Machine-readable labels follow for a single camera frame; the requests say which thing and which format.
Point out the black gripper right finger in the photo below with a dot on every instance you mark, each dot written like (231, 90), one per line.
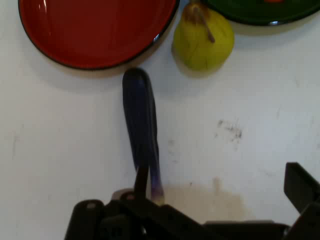
(303, 190)

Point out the red plate with dark rim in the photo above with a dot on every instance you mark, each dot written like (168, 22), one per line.
(97, 30)

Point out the dark blue elongated toy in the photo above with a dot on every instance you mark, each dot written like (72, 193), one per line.
(140, 112)

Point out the yellow-green toy pear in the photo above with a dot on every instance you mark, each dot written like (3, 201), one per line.
(200, 47)

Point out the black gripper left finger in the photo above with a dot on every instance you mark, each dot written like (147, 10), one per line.
(120, 220)

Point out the green plate with dark rim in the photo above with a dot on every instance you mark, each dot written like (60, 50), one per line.
(262, 12)

